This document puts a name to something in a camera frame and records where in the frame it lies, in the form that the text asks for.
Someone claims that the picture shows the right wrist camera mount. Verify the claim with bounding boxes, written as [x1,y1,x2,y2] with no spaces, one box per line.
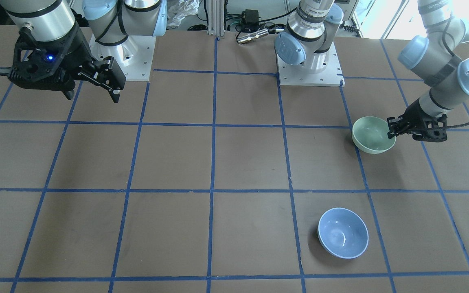
[0,39,74,92]

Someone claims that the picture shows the blue bowl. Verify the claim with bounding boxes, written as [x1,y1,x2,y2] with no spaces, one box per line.
[317,207,370,259]

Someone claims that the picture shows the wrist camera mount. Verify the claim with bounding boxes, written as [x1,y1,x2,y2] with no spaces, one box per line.
[412,114,448,142]
[0,39,74,92]

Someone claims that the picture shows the green bowl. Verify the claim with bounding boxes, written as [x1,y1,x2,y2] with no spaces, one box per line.
[351,116,396,154]

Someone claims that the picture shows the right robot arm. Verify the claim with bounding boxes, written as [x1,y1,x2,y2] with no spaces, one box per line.
[0,0,341,103]

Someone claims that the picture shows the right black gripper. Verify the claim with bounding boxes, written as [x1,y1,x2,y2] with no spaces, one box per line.
[13,26,127,103]

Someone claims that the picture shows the aluminium frame post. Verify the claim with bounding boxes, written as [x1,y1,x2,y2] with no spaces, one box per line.
[204,0,226,39]

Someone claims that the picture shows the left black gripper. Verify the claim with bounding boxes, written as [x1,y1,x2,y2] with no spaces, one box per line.
[387,102,441,139]

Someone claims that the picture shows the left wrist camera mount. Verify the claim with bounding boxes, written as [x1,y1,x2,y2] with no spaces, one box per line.
[412,114,448,142]

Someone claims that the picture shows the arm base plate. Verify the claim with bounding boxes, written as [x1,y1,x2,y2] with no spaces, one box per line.
[276,43,345,87]
[89,36,157,81]

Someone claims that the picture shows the black power adapter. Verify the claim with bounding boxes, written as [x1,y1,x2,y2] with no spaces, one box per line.
[242,9,259,26]

